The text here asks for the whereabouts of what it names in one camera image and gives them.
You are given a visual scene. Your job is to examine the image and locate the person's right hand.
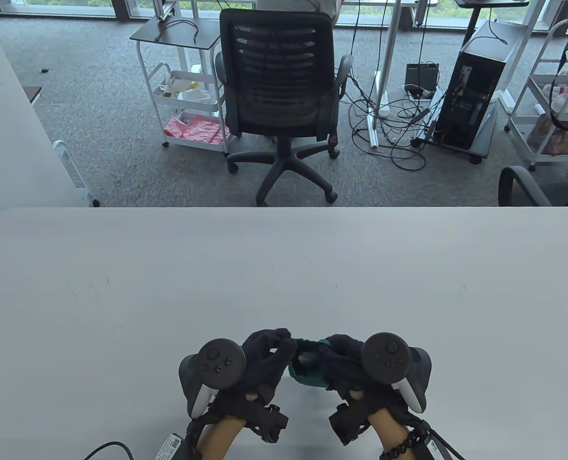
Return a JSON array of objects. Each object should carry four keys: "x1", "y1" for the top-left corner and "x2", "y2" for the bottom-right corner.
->
[{"x1": 320, "y1": 334, "x2": 431, "y2": 446}]

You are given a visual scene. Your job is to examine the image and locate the person's left hand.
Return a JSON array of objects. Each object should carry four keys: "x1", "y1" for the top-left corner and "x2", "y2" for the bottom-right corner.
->
[{"x1": 191, "y1": 328, "x2": 298, "y2": 444}]

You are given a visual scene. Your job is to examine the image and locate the green drawstring bag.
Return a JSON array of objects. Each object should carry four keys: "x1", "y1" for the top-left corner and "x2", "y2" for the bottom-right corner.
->
[{"x1": 288, "y1": 338, "x2": 335, "y2": 389}]

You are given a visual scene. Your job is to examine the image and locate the person's right forearm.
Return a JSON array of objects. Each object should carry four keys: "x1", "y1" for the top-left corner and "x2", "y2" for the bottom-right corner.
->
[{"x1": 366, "y1": 407, "x2": 411, "y2": 460}]

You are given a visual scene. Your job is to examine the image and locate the person's left forearm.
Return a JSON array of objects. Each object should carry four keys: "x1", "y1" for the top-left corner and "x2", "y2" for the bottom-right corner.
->
[{"x1": 199, "y1": 416, "x2": 247, "y2": 460}]

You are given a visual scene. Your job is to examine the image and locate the brown translucent bag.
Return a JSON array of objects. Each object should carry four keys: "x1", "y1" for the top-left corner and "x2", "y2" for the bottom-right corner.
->
[{"x1": 528, "y1": 115, "x2": 568, "y2": 155}]

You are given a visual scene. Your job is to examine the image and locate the black white right hand controller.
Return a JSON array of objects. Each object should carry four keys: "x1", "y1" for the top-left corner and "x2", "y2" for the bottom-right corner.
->
[{"x1": 361, "y1": 332, "x2": 432, "y2": 414}]

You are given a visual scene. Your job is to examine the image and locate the black white hand controller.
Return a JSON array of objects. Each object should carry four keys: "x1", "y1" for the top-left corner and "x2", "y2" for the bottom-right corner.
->
[
  {"x1": 361, "y1": 332, "x2": 432, "y2": 414},
  {"x1": 179, "y1": 338, "x2": 246, "y2": 418}
]

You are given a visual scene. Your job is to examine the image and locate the black white left hand controller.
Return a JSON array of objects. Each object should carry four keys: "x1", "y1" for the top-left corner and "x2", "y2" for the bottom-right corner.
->
[{"x1": 179, "y1": 338, "x2": 246, "y2": 418}]

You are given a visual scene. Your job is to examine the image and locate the grey chair armrest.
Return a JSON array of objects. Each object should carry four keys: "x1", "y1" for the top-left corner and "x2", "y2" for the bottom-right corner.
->
[{"x1": 498, "y1": 165, "x2": 568, "y2": 207}]

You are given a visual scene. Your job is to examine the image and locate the black mesh office chair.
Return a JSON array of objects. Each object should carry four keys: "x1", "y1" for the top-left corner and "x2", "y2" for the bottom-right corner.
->
[{"x1": 214, "y1": 9, "x2": 353, "y2": 207}]

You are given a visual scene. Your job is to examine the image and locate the pink plastic bags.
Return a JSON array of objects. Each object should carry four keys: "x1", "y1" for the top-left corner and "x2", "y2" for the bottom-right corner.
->
[{"x1": 163, "y1": 116, "x2": 230, "y2": 145}]

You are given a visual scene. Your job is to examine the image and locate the grey wheeled tower stand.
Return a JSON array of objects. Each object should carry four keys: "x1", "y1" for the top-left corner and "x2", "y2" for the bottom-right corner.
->
[{"x1": 411, "y1": 103, "x2": 500, "y2": 165}]

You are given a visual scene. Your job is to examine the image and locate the white metal shelf cart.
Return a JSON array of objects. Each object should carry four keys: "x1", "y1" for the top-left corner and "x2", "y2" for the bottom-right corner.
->
[{"x1": 504, "y1": 17, "x2": 568, "y2": 172}]

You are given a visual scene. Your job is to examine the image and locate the black computer tower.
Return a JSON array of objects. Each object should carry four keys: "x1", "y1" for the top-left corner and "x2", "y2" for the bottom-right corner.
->
[{"x1": 440, "y1": 19, "x2": 524, "y2": 150}]

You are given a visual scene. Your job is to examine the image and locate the black box on floor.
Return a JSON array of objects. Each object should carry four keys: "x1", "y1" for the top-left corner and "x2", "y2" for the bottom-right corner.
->
[{"x1": 405, "y1": 63, "x2": 439, "y2": 88}]

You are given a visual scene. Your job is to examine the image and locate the white desk leg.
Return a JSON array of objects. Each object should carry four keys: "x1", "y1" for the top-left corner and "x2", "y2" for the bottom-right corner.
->
[
  {"x1": 497, "y1": 0, "x2": 545, "y2": 113},
  {"x1": 366, "y1": 0, "x2": 403, "y2": 149}
]

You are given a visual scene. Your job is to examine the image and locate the white cart with black top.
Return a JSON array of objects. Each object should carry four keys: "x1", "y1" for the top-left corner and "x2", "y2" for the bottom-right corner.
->
[{"x1": 130, "y1": 17, "x2": 232, "y2": 158}]

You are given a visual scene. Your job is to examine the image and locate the black beaded bracelet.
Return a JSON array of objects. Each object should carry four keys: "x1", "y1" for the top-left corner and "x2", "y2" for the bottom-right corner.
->
[{"x1": 379, "y1": 431, "x2": 419, "y2": 460}]

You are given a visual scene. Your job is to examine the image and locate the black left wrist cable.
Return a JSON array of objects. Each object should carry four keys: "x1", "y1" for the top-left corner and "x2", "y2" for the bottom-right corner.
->
[{"x1": 83, "y1": 441, "x2": 136, "y2": 460}]

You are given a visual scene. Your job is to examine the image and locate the tangle of black cables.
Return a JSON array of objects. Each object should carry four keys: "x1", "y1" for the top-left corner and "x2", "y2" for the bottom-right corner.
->
[{"x1": 349, "y1": 77, "x2": 445, "y2": 171}]

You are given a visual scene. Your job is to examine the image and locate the black cable on cart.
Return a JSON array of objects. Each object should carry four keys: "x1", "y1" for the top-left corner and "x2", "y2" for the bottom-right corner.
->
[{"x1": 155, "y1": 18, "x2": 199, "y2": 45}]

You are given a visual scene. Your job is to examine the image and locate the aluminium profile frame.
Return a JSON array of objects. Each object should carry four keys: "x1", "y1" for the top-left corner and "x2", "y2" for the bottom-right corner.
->
[{"x1": 152, "y1": 0, "x2": 182, "y2": 21}]

